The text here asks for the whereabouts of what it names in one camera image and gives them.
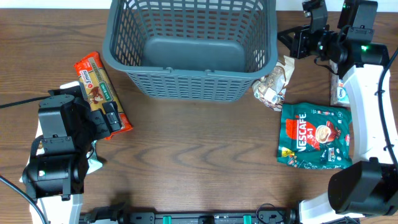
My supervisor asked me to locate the light blue snack bar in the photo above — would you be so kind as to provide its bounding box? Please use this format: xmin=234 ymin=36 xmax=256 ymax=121
xmin=86 ymin=141 xmax=103 ymax=174

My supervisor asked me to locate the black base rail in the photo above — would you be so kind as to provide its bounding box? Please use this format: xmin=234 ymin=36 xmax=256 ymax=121
xmin=77 ymin=203 xmax=303 ymax=224

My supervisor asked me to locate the grey plastic basket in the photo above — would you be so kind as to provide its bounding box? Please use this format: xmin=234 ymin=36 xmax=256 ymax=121
xmin=103 ymin=0 xmax=278 ymax=102

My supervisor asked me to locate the Kleenex tissue multipack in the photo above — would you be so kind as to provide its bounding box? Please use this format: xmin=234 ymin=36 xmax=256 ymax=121
xmin=329 ymin=60 xmax=349 ymax=108

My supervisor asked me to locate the green Nescafe coffee bag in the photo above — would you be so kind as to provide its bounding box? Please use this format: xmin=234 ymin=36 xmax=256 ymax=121
xmin=277 ymin=103 xmax=353 ymax=170

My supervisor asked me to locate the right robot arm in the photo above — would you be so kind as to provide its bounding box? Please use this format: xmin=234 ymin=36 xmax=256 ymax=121
xmin=275 ymin=1 xmax=397 ymax=223

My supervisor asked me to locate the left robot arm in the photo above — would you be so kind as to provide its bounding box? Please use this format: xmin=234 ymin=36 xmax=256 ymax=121
xmin=22 ymin=82 xmax=121 ymax=223

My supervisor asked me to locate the San Remo spaghetti packet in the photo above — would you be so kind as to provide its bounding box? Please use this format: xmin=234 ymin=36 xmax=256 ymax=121
xmin=74 ymin=52 xmax=133 ymax=140

